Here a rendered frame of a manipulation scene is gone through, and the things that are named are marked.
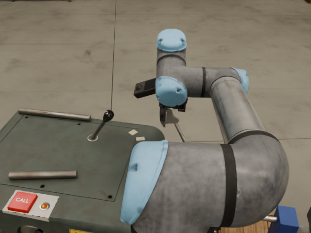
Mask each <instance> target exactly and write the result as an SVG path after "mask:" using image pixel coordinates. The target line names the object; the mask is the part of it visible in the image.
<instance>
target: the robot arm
mask: <svg viewBox="0 0 311 233"><path fill-rule="evenodd" d="M156 47H157V60H156V78H153V79H149V80H146V81H143V82H139V83H136V86H135V90H134V93H133V95H134V96H135V97H136V98H142V97H146V96H149V95H153V94H156V98H157V100H158V101H159V107H160V122H161V124H162V126H163V127H166V124H168V123H178V122H179V119H178V118H177V117H175V116H173V111H172V110H171V109H169V108H173V109H178V111H180V112H185V110H186V104H187V101H188V97H191V98H211V100H212V103H213V107H214V110H215V113H216V116H217V120H218V124H219V127H220V131H221V134H222V138H223V141H224V144H218V143H196V142H173V141H167V140H162V141H143V142H140V143H138V144H136V145H135V146H134V148H133V150H132V152H131V157H130V162H129V167H128V172H127V178H126V183H125V189H124V196H123V202H122V208H121V214H120V220H121V222H123V223H126V224H127V225H131V233H209V230H210V227H230V228H238V227H246V226H249V225H252V224H255V223H257V222H259V221H261V220H263V219H264V218H265V217H267V216H268V215H269V214H270V213H271V212H273V210H274V209H275V208H276V207H277V206H278V204H279V203H280V201H281V200H282V198H283V196H284V194H285V191H286V188H287V185H288V181H289V163H288V159H287V156H286V152H285V150H284V148H283V147H282V145H281V143H280V141H279V140H278V139H277V138H276V137H275V136H274V135H273V134H271V133H269V132H267V131H266V130H265V128H264V126H263V124H262V122H261V120H260V119H259V117H258V115H257V113H256V111H255V109H254V107H253V105H252V103H251V101H250V100H249V98H248V96H247V92H248V88H249V78H248V73H247V72H246V71H245V70H244V69H237V68H233V67H230V68H219V67H186V47H187V44H186V36H185V34H184V33H183V32H182V31H180V30H178V29H165V30H163V31H161V32H160V33H159V35H158V37H157V44H156Z"/></svg>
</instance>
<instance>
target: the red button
mask: <svg viewBox="0 0 311 233"><path fill-rule="evenodd" d="M36 199H37V194H32V193H25V192H20V191H18V192H17V193H16V195H15V196H14V198H13V199H12V201H11V202H10V204H9V205H8V207H7V208H8V210H10V211H16V212H22V213H29V211H30V209H31V208H32V206H33V204H34V203H35V201H36Z"/></svg>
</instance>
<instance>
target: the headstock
mask: <svg viewBox="0 0 311 233"><path fill-rule="evenodd" d="M102 121H103V120H102V119H95V118H91V121H83V120H75V119H66V118H58V117H49V116H38V115H29V114H21V113H18V111H17V112H16V113H15V114H14V115H13V117H12V118H11V119H10V120H9V121H8V122H7V123H6V125H5V126H4V127H3V128H2V129H1V130H0V233H131V225H127V224H126V223H123V222H121V220H120V214H121V208H122V202H123V196H124V189H125V183H126V178H127V172H128V167H129V162H130V157H131V152H132V150H133V148H134V146H135V145H136V144H138V143H140V142H143V141H162V140H165V137H164V134H163V133H162V132H161V131H160V130H159V129H158V128H156V127H154V126H149V125H142V124H134V123H125V122H117V121H108V122H106V123H105V125H104V126H103V127H102V129H101V130H100V132H99V133H98V134H97V136H98V139H97V140H96V141H89V140H88V139H87V138H88V136H90V135H93V134H94V133H95V131H96V129H97V128H98V127H99V125H100V124H101V123H102ZM132 130H135V131H137V133H136V134H134V135H131V134H130V133H129V132H130V131H132ZM136 137H144V138H145V140H141V141H137V140H136ZM75 170H77V177H76V178H35V179H9V177H8V175H9V172H36V171H75ZM15 190H21V191H27V192H34V193H39V194H46V195H52V196H59V199H58V201H57V203H56V205H55V206H54V208H53V210H52V212H51V214H50V216H49V222H48V221H42V220H37V219H33V218H28V217H23V216H18V215H12V214H7V213H3V211H2V210H3V208H4V207H5V205H6V204H7V202H8V201H9V199H10V198H11V196H12V195H13V193H14V192H15ZM27 226H33V227H27ZM34 227H36V228H34Z"/></svg>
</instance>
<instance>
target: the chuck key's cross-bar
mask: <svg viewBox="0 0 311 233"><path fill-rule="evenodd" d="M174 124H175V126H176V128H177V130H178V133H179V135H180V137H181V139H182V141H183V142H187V141H186V139H185V137H184V135H183V133H182V131H181V129H180V127H179V125H178V123H174Z"/></svg>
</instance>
